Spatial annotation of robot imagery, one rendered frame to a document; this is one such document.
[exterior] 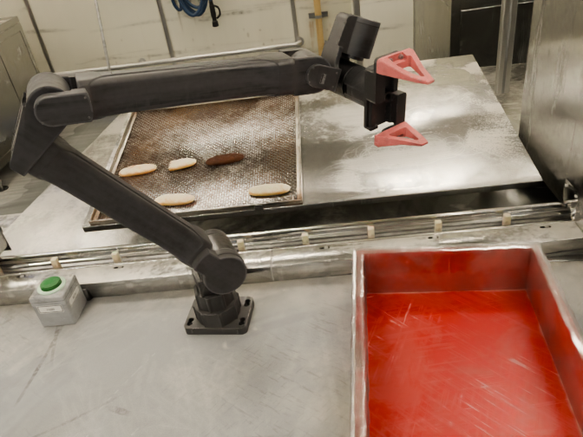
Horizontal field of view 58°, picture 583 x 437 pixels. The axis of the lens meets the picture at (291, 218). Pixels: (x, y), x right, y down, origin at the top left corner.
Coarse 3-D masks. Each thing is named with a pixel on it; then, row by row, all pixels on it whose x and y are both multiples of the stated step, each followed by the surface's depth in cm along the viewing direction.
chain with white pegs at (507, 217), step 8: (504, 216) 108; (440, 224) 109; (504, 224) 109; (512, 224) 110; (368, 232) 111; (424, 232) 112; (240, 240) 113; (304, 240) 112; (336, 240) 113; (240, 248) 113; (256, 248) 115; (112, 256) 115; (56, 264) 117; (88, 264) 118; (0, 272) 119; (8, 272) 120
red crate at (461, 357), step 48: (384, 336) 91; (432, 336) 90; (480, 336) 88; (528, 336) 87; (384, 384) 83; (432, 384) 82; (480, 384) 81; (528, 384) 79; (384, 432) 76; (432, 432) 75; (480, 432) 74; (528, 432) 73; (576, 432) 72
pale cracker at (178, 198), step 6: (156, 198) 126; (162, 198) 125; (168, 198) 125; (174, 198) 125; (180, 198) 124; (186, 198) 124; (192, 198) 124; (162, 204) 124; (168, 204) 124; (174, 204) 124; (180, 204) 124; (186, 204) 124
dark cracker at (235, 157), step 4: (216, 156) 135; (220, 156) 134; (224, 156) 134; (228, 156) 134; (232, 156) 134; (236, 156) 134; (240, 156) 134; (208, 160) 134; (212, 160) 134; (216, 160) 133; (220, 160) 133; (224, 160) 133; (228, 160) 133; (232, 160) 133; (236, 160) 133; (208, 164) 134; (212, 164) 133; (216, 164) 133; (220, 164) 133; (224, 164) 133
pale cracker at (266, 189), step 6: (252, 186) 124; (258, 186) 124; (264, 186) 123; (270, 186) 123; (276, 186) 123; (282, 186) 123; (288, 186) 123; (252, 192) 123; (258, 192) 122; (264, 192) 122; (270, 192) 122; (276, 192) 122; (282, 192) 122
